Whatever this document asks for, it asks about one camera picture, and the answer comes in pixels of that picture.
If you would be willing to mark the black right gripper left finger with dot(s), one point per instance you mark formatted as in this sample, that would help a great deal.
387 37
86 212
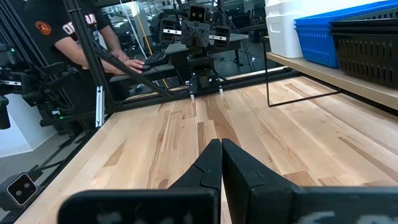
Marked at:
140 208

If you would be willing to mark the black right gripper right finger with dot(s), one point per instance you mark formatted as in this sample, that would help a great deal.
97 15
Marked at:
273 205

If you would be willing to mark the white box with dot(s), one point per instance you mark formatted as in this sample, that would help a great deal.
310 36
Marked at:
18 137

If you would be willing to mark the black aluminium rig frame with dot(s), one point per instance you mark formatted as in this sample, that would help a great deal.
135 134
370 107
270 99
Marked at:
84 37

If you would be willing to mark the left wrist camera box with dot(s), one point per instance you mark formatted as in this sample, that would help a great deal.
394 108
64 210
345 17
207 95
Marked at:
197 13

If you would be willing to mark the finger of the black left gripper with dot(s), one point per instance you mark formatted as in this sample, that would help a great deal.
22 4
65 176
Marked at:
188 34
202 34

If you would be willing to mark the black perforated plastic basket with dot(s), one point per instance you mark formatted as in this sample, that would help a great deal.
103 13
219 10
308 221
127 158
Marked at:
363 23
367 59

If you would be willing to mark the person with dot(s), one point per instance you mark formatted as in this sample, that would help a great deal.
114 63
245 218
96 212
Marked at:
56 18

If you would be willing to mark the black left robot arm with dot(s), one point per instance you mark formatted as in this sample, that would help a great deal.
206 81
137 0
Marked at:
202 65

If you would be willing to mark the silver frame bracket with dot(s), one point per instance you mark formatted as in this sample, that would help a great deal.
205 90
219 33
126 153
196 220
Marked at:
99 105

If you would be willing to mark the grey table-level camera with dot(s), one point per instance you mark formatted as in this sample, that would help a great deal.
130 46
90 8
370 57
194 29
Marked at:
21 189

